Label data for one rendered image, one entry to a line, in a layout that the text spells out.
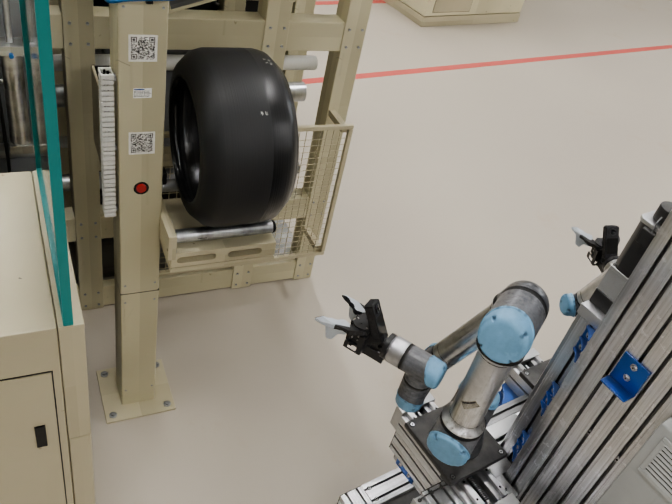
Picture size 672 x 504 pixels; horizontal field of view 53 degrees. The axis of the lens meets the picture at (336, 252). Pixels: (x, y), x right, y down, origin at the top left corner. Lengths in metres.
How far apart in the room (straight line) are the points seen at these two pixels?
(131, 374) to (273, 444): 0.62
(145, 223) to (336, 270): 1.57
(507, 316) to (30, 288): 1.00
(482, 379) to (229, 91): 1.04
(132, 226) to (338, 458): 1.25
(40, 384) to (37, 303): 0.17
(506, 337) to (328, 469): 1.42
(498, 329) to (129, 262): 1.29
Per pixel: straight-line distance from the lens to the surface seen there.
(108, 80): 1.95
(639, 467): 1.77
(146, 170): 2.10
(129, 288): 2.40
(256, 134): 1.95
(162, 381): 2.94
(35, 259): 1.57
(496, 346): 1.53
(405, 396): 1.81
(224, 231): 2.22
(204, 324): 3.17
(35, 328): 1.42
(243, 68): 2.03
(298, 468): 2.75
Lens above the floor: 2.30
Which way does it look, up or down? 38 degrees down
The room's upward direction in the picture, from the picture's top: 14 degrees clockwise
